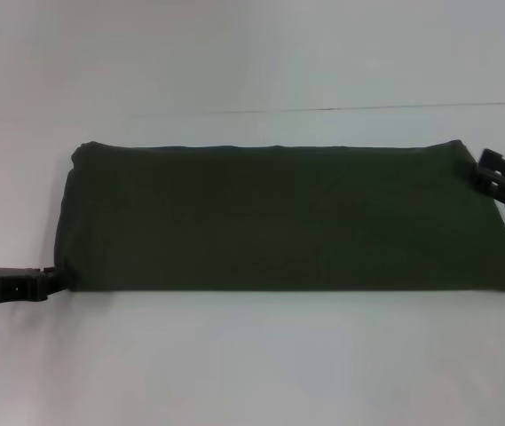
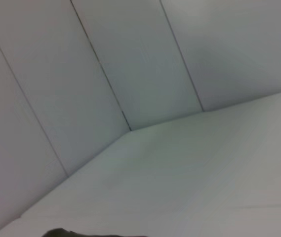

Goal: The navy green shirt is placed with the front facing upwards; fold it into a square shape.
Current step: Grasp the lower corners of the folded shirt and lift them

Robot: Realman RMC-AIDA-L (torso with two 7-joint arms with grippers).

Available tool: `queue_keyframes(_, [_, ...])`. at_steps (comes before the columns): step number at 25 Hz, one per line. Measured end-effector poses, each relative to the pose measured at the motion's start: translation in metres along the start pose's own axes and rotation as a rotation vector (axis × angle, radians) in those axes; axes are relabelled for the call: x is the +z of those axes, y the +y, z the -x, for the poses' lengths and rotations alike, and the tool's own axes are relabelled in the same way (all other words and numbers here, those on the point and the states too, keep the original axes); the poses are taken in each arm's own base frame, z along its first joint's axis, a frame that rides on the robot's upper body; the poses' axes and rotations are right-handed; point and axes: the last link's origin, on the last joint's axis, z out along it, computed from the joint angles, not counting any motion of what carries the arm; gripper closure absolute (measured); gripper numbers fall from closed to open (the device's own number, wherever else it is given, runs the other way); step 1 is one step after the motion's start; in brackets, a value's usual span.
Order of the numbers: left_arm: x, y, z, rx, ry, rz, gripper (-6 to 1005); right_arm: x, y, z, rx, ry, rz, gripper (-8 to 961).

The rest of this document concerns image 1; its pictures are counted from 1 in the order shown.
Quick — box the dark green printed t-shirt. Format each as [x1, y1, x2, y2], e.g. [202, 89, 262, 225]
[53, 139, 505, 294]

